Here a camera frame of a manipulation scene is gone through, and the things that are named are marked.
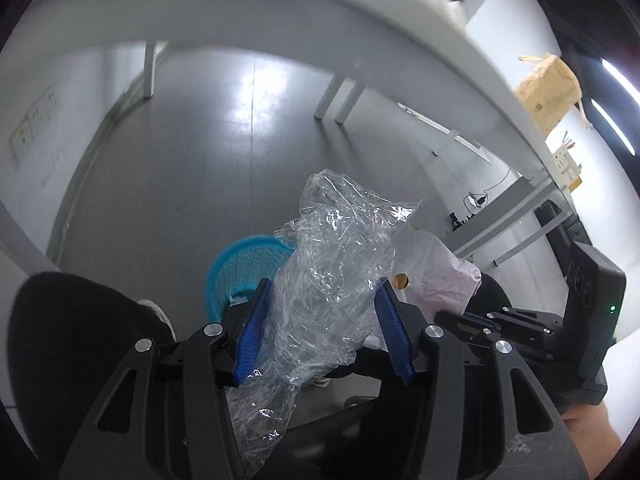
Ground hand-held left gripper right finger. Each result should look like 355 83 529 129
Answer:
374 276 591 480

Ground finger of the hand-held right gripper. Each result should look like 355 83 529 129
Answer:
486 310 565 337
434 310 553 362

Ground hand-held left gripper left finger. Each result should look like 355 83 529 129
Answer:
60 277 273 480

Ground blue plastic basket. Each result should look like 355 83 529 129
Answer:
205 237 298 323

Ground white paper bag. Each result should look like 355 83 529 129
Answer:
390 225 483 333

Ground clear plastic bag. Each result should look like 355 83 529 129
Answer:
225 169 426 478

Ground person's right forearm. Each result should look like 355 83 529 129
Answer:
560 400 623 480

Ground black office chair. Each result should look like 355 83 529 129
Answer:
534 200 592 261

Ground white side desk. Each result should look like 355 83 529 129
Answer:
450 177 576 267

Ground yellow box with pens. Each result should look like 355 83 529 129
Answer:
549 132 584 193

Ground person's left leg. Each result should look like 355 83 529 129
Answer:
7 271 176 461

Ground ceiling light tube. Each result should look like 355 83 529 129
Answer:
590 97 636 156
600 57 640 102

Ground white narrow table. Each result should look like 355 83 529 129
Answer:
399 102 493 162

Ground brown paper bag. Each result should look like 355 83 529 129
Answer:
514 53 593 138

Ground large white table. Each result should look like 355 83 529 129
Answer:
0 0 576 281

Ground black power adapter with cable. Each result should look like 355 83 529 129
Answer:
464 167 513 209

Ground wall socket panels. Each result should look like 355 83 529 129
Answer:
10 82 62 162

